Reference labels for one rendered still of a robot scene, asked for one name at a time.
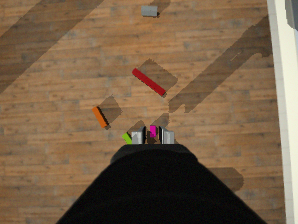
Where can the red rod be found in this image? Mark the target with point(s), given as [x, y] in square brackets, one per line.
[148, 81]

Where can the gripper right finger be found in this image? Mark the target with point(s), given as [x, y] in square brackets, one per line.
[165, 136]

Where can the small magenta block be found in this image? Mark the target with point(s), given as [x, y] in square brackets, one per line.
[152, 131]

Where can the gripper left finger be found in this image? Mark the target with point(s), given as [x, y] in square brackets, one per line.
[139, 137]

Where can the orange rod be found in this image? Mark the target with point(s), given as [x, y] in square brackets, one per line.
[100, 117]

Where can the grey rod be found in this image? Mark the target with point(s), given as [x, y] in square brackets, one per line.
[149, 10]

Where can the lime green rod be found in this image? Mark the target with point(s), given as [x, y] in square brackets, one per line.
[127, 138]

